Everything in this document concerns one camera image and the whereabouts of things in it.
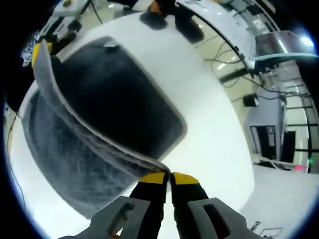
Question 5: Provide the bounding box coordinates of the grey fluffy towel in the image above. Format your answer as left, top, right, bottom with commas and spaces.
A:
21, 36, 188, 220

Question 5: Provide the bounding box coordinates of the person's black shoe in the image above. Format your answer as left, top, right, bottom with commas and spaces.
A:
174, 15, 205, 45
139, 11, 168, 31

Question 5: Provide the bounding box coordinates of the black round bin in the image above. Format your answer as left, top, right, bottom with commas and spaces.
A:
243, 94, 260, 108

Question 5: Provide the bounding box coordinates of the teal edged table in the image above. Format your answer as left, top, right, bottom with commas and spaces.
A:
249, 51, 319, 68

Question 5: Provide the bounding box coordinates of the dark screen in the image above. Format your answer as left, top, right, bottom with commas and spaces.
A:
255, 31, 304, 57

